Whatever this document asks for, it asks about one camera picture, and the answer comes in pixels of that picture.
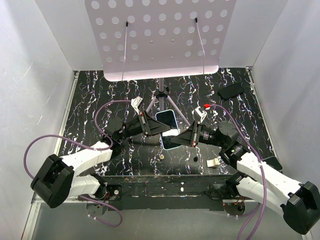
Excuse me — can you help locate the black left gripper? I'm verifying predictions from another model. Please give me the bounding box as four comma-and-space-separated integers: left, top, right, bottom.
117, 110, 171, 141

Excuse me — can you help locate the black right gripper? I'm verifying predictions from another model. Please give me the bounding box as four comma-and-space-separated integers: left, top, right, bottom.
170, 119, 226, 148

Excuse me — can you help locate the light blue phone case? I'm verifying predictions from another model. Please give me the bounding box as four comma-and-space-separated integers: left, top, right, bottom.
154, 109, 183, 151

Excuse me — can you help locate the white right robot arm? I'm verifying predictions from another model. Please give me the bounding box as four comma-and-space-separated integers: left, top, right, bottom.
171, 121, 320, 235

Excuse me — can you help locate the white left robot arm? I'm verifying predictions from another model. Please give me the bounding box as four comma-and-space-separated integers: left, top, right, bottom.
30, 110, 170, 208

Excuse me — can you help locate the black phone case on table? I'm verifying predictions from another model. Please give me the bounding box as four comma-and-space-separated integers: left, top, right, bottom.
217, 83, 245, 100

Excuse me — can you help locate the small white beige block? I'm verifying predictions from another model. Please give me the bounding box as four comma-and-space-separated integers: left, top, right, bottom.
206, 158, 221, 168

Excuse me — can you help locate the black device at right edge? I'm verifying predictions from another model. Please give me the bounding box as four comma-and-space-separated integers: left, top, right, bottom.
262, 156, 283, 173

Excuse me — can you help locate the white perforated music stand desk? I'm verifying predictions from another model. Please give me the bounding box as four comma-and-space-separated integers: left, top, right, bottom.
84, 0, 236, 82

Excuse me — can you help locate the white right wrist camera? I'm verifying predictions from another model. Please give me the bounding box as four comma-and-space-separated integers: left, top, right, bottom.
193, 106, 208, 123

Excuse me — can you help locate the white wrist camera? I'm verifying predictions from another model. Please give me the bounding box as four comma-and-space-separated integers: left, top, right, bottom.
193, 106, 208, 123
131, 96, 143, 114

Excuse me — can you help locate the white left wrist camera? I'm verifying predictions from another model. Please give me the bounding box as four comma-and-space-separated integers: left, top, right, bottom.
131, 96, 143, 114

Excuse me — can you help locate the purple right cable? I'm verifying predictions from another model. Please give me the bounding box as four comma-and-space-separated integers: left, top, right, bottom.
209, 104, 268, 240

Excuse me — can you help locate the purple cable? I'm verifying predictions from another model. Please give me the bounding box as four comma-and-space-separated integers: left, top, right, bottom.
23, 99, 133, 228
209, 104, 268, 240

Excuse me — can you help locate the black metal base plate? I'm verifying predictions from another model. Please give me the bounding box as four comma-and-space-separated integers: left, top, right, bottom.
103, 175, 245, 215

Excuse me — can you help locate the aluminium frame rail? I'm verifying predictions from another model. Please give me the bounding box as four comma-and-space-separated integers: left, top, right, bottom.
21, 70, 80, 240

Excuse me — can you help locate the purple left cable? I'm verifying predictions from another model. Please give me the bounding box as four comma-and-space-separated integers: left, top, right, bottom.
23, 99, 133, 228

